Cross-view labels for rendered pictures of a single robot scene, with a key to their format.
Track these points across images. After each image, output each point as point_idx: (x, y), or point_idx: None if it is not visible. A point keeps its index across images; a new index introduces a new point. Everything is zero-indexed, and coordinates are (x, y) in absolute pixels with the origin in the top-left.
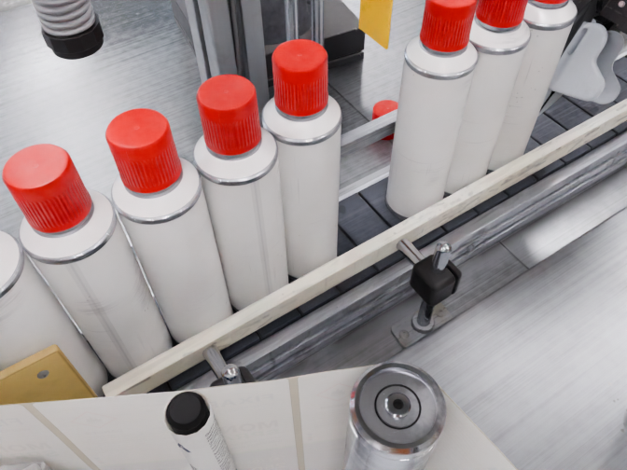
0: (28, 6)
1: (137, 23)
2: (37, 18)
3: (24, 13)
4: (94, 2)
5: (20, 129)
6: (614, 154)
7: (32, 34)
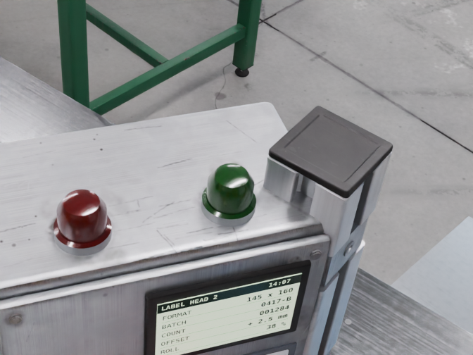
0: (382, 284)
1: None
2: (369, 303)
3: (370, 288)
4: (421, 338)
5: None
6: None
7: (345, 312)
